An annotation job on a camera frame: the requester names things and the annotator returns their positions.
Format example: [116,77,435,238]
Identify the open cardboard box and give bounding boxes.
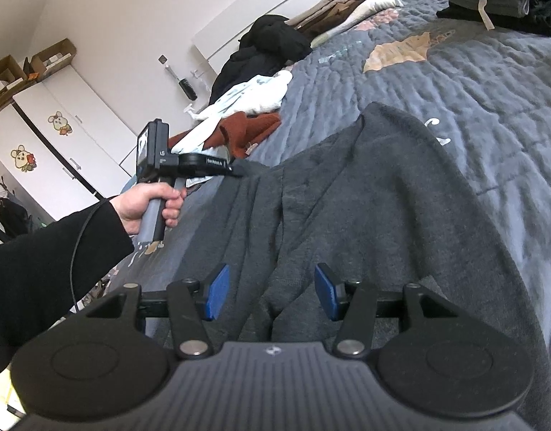
[0,54,30,99]
[29,38,77,82]

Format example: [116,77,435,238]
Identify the black hanging pants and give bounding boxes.
[0,195,34,238]

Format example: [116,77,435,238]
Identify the rust red garment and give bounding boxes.
[203,110,282,160]

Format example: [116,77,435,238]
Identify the dark grey pants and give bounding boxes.
[174,101,551,431]

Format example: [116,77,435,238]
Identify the black hair brush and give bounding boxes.
[158,54,198,102]

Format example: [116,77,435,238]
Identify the thin black cable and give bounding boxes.
[70,196,121,312]

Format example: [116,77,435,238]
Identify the person's left forearm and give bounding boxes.
[0,198,136,380]

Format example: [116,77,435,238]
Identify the grey printed quilt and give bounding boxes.
[78,0,551,431]

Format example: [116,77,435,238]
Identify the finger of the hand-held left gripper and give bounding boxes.
[206,156,240,177]

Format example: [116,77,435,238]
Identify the person's left hand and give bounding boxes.
[111,184,187,235]

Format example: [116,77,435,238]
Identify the white wardrobe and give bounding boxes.
[0,65,139,234]

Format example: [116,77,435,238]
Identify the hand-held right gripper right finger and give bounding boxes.
[314,263,462,361]

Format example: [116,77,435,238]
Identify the white headboard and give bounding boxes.
[192,0,438,61]

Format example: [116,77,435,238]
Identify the white long pillow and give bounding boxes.
[311,0,404,48]

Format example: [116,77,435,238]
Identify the cartoon mouse sticker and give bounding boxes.
[10,144,37,173]
[47,110,74,138]

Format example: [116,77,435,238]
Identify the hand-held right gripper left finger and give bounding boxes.
[82,263,231,361]

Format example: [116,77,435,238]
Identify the black fleece coat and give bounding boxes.
[208,14,313,99]

